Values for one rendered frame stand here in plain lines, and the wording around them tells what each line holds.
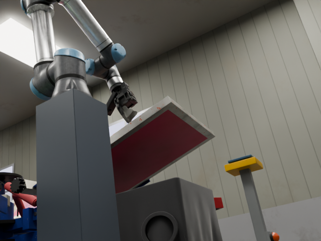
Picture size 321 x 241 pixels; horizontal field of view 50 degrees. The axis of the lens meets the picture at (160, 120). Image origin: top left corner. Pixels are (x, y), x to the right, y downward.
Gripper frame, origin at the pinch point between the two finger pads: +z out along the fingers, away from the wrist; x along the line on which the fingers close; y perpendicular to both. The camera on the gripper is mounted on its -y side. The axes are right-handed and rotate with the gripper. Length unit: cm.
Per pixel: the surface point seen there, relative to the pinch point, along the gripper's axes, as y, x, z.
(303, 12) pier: 163, 285, -169
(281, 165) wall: 35, 306, -22
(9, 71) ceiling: -227, 195, -333
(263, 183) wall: 6, 308, -15
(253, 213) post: 28, 13, 59
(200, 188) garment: 8.1, 30.0, 34.4
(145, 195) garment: -8.0, 4.7, 32.2
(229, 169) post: 28, 9, 40
